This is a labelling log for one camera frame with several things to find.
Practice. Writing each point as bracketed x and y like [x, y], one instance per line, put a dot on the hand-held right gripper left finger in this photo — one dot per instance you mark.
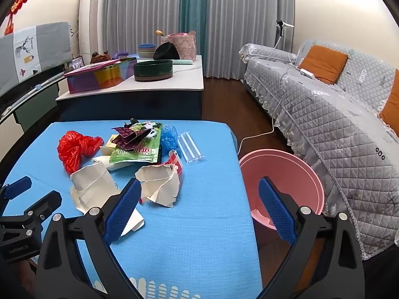
[123, 211]

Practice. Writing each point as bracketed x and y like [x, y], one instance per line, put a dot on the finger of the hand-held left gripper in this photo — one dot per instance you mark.
[46, 202]
[18, 186]

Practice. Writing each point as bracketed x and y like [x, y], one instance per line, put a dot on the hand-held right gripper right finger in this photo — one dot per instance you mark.
[277, 211]

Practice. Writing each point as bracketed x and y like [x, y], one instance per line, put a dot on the white paper carton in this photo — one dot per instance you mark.
[90, 187]

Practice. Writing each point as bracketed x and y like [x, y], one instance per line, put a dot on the pink plastic bucket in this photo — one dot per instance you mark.
[280, 168]

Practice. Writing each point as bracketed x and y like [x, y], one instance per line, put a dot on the carton with red stripes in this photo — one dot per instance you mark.
[159, 183]

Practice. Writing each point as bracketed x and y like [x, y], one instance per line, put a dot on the green panda print bag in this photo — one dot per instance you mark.
[137, 155]

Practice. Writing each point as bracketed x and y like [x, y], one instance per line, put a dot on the red plastic bag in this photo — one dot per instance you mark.
[73, 149]

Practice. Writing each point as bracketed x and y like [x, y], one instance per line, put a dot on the yellow tissue packet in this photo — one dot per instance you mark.
[108, 144]

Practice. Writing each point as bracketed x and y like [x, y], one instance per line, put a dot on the dark snack wrapper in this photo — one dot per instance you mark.
[127, 137]

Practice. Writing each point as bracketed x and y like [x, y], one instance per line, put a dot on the blue bubble plastic bag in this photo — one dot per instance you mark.
[170, 138]

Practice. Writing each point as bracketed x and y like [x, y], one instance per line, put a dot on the clear straw packaging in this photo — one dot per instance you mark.
[190, 148]

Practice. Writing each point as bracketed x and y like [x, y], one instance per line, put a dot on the white paper piece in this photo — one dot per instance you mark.
[104, 162]

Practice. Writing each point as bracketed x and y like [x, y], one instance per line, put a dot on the blue table mat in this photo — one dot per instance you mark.
[193, 224]

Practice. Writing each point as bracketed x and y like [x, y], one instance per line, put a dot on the grey quilted sofa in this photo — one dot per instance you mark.
[327, 124]

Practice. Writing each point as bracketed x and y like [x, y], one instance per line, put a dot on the white rod with blue joint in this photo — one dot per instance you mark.
[38, 85]

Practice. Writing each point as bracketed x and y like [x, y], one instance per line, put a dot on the white top coffee table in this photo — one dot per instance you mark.
[140, 99]

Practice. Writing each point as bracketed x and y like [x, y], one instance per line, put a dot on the colourful gift box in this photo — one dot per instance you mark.
[99, 76]

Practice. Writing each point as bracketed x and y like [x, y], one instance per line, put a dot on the small tablet screen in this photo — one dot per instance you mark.
[78, 63]

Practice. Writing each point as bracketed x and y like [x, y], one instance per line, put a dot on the white power adapter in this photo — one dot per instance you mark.
[306, 73]

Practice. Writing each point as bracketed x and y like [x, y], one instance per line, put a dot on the grey television dust cover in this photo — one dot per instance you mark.
[46, 46]

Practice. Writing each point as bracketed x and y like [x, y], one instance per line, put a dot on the dark green round tin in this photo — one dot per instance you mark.
[152, 70]

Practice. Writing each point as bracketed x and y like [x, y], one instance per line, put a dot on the brown teapot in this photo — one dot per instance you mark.
[99, 57]

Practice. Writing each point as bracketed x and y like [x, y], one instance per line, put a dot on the orange cushion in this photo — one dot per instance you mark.
[322, 64]
[392, 102]

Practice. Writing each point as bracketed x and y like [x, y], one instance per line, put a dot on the purple plastic item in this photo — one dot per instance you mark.
[123, 54]

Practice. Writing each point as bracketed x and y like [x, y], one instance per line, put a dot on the mint green tray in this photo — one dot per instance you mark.
[184, 61]

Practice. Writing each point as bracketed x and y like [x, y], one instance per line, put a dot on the stack of coloured bowls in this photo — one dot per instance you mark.
[146, 51]

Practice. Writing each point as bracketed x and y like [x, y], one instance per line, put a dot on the black hat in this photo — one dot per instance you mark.
[166, 51]

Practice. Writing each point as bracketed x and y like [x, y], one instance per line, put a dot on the pink patterned bag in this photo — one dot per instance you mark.
[185, 46]

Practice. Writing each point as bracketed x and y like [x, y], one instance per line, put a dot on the white standing air conditioner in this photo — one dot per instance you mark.
[90, 21]

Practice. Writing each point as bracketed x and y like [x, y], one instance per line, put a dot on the white phone stand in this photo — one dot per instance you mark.
[281, 26]

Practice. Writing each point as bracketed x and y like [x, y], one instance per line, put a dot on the grey curtain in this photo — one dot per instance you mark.
[246, 21]
[140, 6]

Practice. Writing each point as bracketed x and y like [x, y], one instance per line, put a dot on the teal curtain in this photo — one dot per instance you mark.
[193, 6]

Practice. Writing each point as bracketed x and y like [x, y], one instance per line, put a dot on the red knot wall ornament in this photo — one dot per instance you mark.
[20, 1]

